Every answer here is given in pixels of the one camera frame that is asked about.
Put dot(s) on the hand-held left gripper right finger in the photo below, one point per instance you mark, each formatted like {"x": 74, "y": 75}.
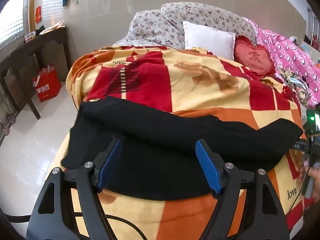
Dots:
{"x": 208, "y": 167}

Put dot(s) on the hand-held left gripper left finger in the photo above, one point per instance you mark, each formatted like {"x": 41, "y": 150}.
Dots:
{"x": 110, "y": 165}

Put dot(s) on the black pants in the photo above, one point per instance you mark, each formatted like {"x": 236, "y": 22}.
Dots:
{"x": 162, "y": 160}

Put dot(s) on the person's right hand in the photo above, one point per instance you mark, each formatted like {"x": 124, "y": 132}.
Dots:
{"x": 315, "y": 174}

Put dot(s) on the multicoloured patterned cloth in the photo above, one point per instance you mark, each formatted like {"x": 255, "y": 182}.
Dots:
{"x": 292, "y": 82}

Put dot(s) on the pink printed quilt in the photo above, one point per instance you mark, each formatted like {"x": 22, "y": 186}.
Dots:
{"x": 287, "y": 52}

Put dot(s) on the red orange yellow printed blanket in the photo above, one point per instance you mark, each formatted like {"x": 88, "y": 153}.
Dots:
{"x": 200, "y": 85}

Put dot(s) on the red heart-shaped cushion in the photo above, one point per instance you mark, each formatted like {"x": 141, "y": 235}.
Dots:
{"x": 252, "y": 57}

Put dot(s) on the metal rack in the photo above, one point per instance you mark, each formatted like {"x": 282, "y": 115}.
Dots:
{"x": 313, "y": 27}

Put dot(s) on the red shopping bag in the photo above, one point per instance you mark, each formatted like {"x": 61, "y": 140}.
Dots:
{"x": 47, "y": 85}

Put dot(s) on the white pillow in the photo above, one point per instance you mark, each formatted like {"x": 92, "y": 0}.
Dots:
{"x": 207, "y": 40}

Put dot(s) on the dark wooden table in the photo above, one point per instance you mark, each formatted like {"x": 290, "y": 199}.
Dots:
{"x": 37, "y": 45}

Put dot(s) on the floral grey quilt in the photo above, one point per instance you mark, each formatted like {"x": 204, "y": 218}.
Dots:
{"x": 155, "y": 27}

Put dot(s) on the beige cloth bag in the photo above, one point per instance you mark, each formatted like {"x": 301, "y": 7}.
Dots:
{"x": 52, "y": 28}

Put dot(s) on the glass ashtray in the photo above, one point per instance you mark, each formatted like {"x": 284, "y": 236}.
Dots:
{"x": 30, "y": 36}

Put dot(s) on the red window sticker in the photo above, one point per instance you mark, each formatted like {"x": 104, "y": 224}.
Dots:
{"x": 38, "y": 13}

